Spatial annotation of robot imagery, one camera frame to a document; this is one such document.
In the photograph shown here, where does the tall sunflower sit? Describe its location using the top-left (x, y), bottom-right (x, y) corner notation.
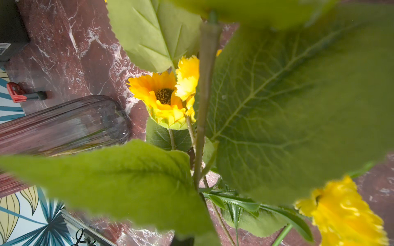
top-left (126, 71), bottom-right (196, 150)

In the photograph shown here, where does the yellow marigold flower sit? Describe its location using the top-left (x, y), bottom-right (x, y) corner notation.
top-left (175, 55), bottom-right (200, 123)

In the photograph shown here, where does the tall yellow flower spray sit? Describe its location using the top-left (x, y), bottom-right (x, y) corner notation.
top-left (0, 0), bottom-right (394, 246)

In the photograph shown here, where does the yellow carnation flower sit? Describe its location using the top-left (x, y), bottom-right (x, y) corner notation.
top-left (293, 175), bottom-right (389, 246)

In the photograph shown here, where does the dark tinted glass vase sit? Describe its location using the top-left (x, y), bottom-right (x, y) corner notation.
top-left (1, 95), bottom-right (132, 197)

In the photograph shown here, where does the red pipe wrench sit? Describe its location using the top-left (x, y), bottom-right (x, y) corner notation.
top-left (6, 82), bottom-right (48, 103)

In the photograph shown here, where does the yellow black toolbox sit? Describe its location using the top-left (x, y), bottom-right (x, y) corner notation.
top-left (0, 0), bottom-right (30, 66)

